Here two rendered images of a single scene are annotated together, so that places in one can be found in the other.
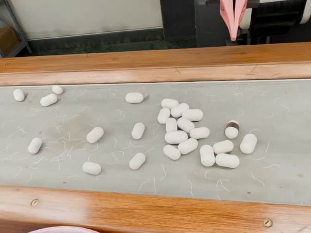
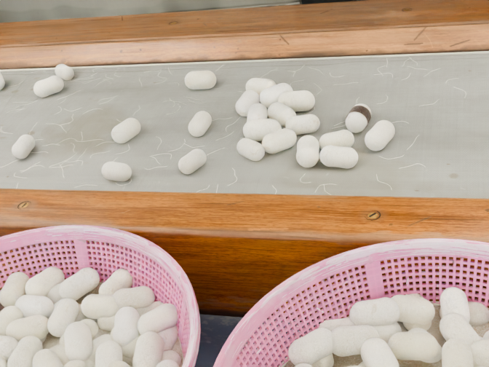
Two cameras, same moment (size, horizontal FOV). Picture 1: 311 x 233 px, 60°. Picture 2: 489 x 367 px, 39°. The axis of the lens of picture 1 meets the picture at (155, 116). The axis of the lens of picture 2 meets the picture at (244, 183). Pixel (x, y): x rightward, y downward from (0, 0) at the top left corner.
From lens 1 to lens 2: 0.27 m
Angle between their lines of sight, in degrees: 6
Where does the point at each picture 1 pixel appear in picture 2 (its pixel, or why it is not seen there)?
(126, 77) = (191, 52)
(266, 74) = (442, 43)
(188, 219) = (257, 215)
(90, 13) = not seen: outside the picture
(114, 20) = not seen: outside the picture
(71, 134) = (86, 134)
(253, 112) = (404, 98)
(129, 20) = not seen: outside the picture
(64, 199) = (70, 201)
